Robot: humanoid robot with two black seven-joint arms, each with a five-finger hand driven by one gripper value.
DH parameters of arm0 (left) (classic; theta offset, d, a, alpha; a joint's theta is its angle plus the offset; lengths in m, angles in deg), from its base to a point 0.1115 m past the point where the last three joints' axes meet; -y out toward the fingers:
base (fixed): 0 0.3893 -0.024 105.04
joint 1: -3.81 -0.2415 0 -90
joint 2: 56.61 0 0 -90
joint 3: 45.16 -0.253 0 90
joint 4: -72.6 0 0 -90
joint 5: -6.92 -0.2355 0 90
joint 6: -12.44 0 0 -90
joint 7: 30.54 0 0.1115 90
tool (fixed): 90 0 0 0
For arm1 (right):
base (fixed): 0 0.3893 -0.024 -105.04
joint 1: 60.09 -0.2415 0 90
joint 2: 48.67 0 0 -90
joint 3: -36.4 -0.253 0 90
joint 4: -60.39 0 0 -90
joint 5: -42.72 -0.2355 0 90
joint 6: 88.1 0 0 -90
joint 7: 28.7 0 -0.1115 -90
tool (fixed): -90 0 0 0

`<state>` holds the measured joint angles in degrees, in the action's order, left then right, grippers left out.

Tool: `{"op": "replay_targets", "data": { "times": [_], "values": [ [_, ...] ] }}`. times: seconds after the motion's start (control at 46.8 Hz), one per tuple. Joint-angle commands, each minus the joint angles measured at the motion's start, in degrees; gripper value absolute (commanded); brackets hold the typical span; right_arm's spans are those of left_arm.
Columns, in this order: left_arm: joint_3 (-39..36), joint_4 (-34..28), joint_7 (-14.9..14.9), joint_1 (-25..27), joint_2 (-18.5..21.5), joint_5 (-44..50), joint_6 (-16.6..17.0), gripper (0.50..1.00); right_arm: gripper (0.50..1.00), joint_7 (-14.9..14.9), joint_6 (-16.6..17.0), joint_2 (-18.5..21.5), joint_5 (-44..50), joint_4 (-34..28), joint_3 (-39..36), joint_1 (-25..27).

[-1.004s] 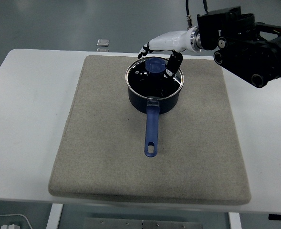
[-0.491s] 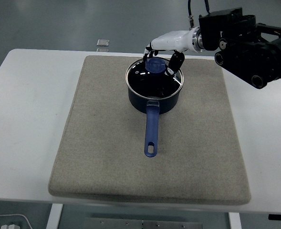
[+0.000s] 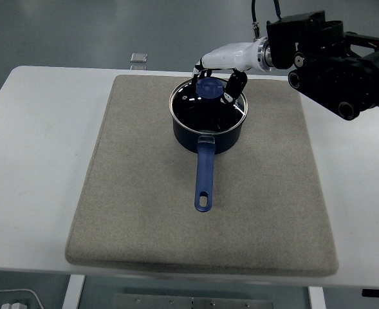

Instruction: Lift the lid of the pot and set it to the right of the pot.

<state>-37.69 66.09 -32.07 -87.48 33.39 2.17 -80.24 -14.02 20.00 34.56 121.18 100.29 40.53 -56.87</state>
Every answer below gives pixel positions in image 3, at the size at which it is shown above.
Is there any dark blue saucepan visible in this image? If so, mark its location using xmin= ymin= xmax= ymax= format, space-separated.
xmin=171 ymin=114 xmax=243 ymax=213

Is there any beige fabric mat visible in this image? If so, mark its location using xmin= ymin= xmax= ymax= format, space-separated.
xmin=64 ymin=74 xmax=340 ymax=278

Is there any white table leg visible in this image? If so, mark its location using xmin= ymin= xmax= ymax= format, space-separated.
xmin=307 ymin=285 xmax=326 ymax=309
xmin=61 ymin=275 xmax=87 ymax=309

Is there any glass lid with blue knob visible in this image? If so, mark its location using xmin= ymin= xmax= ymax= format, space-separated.
xmin=168 ymin=78 xmax=249 ymax=134

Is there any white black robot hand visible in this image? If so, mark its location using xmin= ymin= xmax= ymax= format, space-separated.
xmin=190 ymin=41 xmax=264 ymax=106

